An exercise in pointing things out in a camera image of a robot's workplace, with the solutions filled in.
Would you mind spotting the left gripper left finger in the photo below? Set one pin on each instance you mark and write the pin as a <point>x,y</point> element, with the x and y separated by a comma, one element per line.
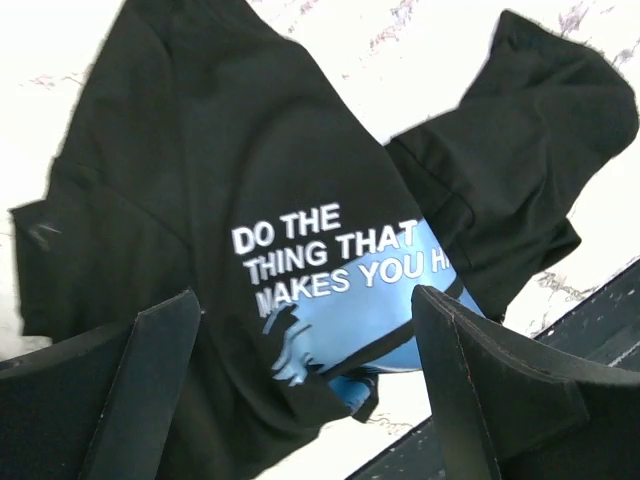
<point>98,405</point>

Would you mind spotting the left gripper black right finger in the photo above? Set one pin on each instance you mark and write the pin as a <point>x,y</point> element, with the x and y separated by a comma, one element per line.
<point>509,407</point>

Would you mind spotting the black t shirt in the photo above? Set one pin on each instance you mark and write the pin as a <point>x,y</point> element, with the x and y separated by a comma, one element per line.
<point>208,152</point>

